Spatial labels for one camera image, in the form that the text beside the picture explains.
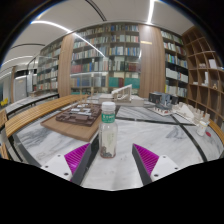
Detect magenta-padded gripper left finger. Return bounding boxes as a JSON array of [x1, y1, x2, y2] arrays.
[[40, 133, 100, 186]]

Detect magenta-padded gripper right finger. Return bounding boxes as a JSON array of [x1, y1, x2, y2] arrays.
[[131, 143, 183, 186]]

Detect clear bottle with green label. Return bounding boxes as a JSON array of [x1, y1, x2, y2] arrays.
[[98, 101, 119, 159]]

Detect brown model on wooden board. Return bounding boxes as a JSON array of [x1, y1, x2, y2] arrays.
[[40, 102, 103, 143]]

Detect curved wooden slatted bench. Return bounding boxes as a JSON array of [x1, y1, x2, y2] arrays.
[[0, 94, 90, 160]]

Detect dark grey building model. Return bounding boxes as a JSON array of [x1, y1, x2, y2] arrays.
[[147, 91, 180, 117]]

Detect large white city model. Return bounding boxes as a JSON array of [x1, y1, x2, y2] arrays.
[[171, 101, 212, 126]]

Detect white stepped architectural model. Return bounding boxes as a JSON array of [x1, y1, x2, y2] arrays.
[[98, 83, 145, 108]]

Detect long grey marble table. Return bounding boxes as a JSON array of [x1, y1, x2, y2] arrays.
[[4, 92, 60, 115]]

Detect wooden cubby shelf unit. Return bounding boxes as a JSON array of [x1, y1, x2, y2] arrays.
[[181, 25, 224, 129]]

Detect ceiling light strips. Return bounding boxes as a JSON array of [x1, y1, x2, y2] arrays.
[[0, 0, 158, 81]]

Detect wall bookshelf full of books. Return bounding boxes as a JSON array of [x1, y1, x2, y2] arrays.
[[33, 22, 190, 99]]

